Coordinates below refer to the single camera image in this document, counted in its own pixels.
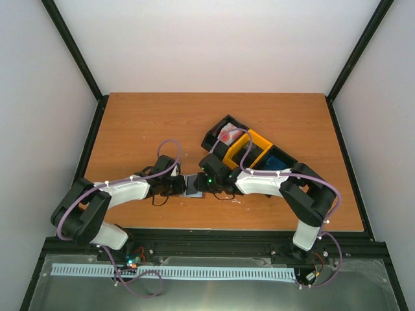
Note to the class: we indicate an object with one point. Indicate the left black frame post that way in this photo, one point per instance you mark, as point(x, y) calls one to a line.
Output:
point(61, 26)

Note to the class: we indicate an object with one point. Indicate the black left card bin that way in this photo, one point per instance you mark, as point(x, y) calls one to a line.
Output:
point(211, 137)

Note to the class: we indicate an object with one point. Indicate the black credit card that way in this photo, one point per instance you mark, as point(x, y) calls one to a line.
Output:
point(190, 187)

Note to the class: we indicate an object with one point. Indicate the small electronics board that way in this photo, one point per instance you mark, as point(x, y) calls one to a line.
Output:
point(135, 259)

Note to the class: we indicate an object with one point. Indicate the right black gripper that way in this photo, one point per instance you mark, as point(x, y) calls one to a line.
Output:
point(200, 184)

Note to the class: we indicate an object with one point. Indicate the yellow middle card bin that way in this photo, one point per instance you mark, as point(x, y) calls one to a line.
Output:
point(252, 142)

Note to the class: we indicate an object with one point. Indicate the right black frame post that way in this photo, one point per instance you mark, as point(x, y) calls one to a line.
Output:
point(370, 29)

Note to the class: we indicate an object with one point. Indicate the black right card bin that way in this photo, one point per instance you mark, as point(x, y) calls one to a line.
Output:
point(278, 153)

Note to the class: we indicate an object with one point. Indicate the light blue cable duct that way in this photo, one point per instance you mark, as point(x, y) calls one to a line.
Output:
point(182, 273)

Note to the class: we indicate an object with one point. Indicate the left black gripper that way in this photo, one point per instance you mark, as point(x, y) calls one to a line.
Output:
point(181, 188)

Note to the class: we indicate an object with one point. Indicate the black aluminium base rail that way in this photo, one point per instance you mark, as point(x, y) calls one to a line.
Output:
point(276, 246)

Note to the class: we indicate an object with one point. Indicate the brown leather card holder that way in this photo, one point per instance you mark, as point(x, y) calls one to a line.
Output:
point(200, 194)

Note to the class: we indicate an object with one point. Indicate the black frame post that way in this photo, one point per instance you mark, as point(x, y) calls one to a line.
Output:
point(61, 26)
point(370, 29)

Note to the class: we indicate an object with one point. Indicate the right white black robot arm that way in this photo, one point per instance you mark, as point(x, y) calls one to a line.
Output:
point(311, 198)

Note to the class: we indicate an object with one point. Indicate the black card bin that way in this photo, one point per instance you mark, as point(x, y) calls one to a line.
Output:
point(211, 137)
point(278, 153)

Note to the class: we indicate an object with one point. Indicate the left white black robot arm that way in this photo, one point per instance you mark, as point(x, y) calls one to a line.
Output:
point(80, 215)

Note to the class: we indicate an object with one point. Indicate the red white credit card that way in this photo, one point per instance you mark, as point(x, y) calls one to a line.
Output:
point(229, 133)

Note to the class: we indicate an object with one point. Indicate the blue credit card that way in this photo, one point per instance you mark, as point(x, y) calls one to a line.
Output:
point(273, 163)

